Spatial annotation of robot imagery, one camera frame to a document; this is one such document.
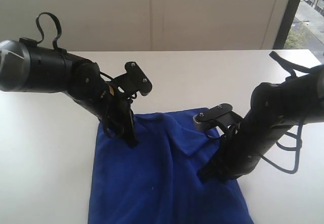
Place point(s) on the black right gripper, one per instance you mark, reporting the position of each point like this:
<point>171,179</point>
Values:
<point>242,154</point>

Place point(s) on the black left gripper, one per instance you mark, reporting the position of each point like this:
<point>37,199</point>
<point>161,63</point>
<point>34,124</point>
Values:
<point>112,109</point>

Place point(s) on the blue terry towel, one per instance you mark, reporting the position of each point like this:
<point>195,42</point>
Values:
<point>156,182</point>

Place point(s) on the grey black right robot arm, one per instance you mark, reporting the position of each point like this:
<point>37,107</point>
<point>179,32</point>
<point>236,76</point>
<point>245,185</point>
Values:
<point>275,109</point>

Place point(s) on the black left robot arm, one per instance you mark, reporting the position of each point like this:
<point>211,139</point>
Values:
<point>25,67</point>

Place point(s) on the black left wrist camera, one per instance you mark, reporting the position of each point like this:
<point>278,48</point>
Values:
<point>133,81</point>

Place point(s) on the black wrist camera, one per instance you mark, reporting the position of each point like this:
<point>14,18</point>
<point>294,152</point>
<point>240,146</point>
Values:
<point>133,81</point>
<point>221,116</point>

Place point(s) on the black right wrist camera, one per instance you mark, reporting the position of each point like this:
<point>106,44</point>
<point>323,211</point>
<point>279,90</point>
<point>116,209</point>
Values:
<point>221,116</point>

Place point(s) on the dark window frame post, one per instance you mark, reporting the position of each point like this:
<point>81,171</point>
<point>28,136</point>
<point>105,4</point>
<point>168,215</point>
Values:
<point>286,23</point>

